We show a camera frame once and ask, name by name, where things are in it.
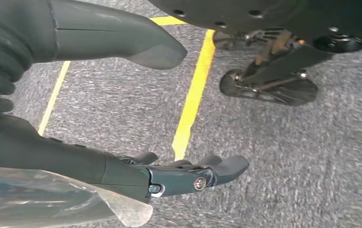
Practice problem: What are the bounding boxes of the clear plastic cover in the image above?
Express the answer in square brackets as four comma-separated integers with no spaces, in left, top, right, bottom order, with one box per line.
[0,167,154,228]

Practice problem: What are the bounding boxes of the black robot foot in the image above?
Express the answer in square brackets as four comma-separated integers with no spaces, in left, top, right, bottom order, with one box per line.
[219,68,319,107]

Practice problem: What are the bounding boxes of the black robot leg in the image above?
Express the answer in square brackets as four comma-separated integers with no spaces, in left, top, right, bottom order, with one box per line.
[212,28,336,86]

